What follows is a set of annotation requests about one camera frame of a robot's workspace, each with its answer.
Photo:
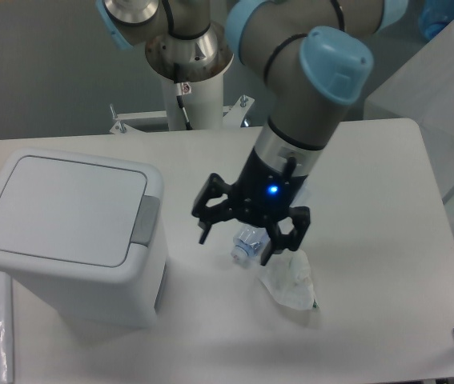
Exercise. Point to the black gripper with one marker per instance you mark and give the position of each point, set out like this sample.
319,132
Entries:
261,197

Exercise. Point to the white pedestal base frame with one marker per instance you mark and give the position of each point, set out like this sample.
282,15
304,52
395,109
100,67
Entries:
233,117

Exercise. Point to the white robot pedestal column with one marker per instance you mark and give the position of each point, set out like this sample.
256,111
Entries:
197,97

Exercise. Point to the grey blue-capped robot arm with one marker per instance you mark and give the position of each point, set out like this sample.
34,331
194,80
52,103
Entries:
308,53

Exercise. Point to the white push-lid trash can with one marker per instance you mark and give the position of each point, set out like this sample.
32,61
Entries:
84,233

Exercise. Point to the translucent plastic box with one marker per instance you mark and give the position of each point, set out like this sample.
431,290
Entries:
423,91

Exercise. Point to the crumpled white paper wrapper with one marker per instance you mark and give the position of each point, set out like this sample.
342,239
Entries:
287,278

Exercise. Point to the crushed clear plastic bottle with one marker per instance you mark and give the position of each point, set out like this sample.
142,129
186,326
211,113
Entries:
250,242

